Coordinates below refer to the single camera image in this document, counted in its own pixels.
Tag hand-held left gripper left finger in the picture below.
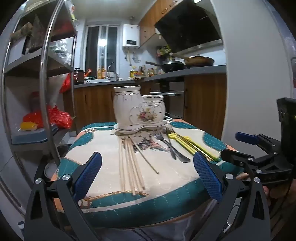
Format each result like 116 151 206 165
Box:
24 152 103 241

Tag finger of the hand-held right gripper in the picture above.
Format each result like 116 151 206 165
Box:
221 149 294 186
236 132 282 153

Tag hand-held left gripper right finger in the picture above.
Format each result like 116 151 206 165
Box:
193 151 271 241

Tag yellow handled cutlery piece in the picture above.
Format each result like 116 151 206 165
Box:
178 136 220 162

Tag wooden chopstick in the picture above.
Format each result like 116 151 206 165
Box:
127 139 141 192
129 139 146 190
131 138 160 175
118 137 125 192
124 139 137 197

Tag white floral ceramic utensil holder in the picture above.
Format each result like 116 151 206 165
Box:
113 85 166 130

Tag person's right hand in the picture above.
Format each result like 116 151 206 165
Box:
265 183 289 205

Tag silver metal fork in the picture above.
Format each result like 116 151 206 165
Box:
158 131 191 163
153 130 177 160

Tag printed teal and cream cloth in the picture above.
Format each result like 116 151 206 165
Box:
52 119 249 230

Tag white ceramic drip tray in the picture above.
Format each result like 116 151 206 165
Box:
114 120 168 135

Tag large red plastic bag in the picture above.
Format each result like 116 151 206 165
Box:
23 105 73 130

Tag wooden base cabinets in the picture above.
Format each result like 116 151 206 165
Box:
63 74 227 139

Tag yellow plastic item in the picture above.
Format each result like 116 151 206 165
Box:
20 122 38 131

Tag built-in oven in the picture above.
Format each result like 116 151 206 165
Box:
150 81 185 118

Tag grey kitchen counter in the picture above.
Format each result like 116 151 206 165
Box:
74 65 227 88

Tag brown wok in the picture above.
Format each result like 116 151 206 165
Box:
170 53 215 68

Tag hanging red plastic bag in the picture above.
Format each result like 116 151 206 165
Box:
60 74 73 93

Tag dark red cooker pot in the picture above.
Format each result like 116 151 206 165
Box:
74 68 85 84

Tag black wok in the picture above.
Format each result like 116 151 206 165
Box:
146 59 188 73

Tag row of condiment bottles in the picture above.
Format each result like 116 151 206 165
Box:
139 66 160 77

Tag kitchen window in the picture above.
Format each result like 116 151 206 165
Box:
84 24 121 77

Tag metal shelf rack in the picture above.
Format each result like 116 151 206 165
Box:
0 0 78 218

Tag clear plastic bag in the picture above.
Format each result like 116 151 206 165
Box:
50 39 74 64

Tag black range hood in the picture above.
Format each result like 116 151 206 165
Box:
154 0 223 54

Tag white water heater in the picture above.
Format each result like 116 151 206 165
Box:
122 24 141 49

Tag wall spice rack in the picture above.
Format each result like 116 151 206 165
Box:
155 46 173 58

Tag wooden wall cabinets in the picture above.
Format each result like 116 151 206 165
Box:
138 0 185 47

